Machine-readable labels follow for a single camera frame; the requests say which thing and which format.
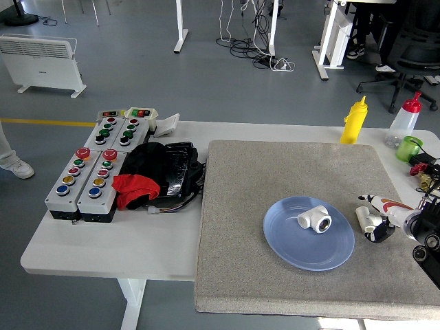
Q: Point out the black foot pedal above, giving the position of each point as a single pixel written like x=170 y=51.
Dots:
x=178 y=168

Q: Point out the black office chair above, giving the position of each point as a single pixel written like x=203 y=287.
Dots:
x=416 y=51

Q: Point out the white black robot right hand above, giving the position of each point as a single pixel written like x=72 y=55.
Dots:
x=392 y=209

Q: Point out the black fabric bag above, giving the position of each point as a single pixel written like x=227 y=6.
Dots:
x=148 y=161

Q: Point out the grey-brown mat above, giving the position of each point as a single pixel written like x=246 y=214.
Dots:
x=258 y=172

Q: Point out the white panel heater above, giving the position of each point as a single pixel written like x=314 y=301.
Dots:
x=41 y=68

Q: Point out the white table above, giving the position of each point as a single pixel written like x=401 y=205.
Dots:
x=103 y=247

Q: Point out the white desk frame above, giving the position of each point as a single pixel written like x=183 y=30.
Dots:
x=330 y=38

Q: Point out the black power adapter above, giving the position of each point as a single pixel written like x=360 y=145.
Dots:
x=423 y=159

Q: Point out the beige red-green switch box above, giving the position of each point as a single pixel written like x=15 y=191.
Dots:
x=151 y=120

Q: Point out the grey five-button control box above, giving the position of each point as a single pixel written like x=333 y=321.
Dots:
x=104 y=199
x=56 y=199

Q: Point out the grey four-button control box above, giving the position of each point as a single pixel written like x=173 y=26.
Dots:
x=94 y=142
x=137 y=137

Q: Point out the black fan base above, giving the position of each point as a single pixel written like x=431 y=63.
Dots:
x=20 y=19

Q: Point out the standing person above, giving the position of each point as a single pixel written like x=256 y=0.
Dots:
x=19 y=168

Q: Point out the large white pipe tee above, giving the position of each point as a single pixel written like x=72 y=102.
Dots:
x=309 y=220

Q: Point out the small grey switch box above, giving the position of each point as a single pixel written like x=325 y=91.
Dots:
x=110 y=113

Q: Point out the blue round plate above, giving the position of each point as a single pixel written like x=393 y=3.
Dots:
x=292 y=244

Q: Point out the white wall switch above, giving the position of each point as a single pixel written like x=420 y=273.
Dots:
x=168 y=124

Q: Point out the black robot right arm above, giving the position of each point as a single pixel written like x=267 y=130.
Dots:
x=429 y=237

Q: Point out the small white threaded pipe tee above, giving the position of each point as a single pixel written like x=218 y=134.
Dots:
x=361 y=214

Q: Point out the clear squeeze bottle red cap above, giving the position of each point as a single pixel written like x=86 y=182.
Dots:
x=404 y=125

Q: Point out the yellow squeeze bottle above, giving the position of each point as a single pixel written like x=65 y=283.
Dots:
x=353 y=123

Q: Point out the seated person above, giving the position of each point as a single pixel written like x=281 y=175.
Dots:
x=364 y=24

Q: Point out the green translucent cup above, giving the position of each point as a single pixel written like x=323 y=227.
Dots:
x=405 y=149

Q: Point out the red cloth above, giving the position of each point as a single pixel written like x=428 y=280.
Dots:
x=134 y=187

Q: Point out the white desk leg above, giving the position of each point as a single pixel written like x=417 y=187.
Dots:
x=181 y=31
x=273 y=27

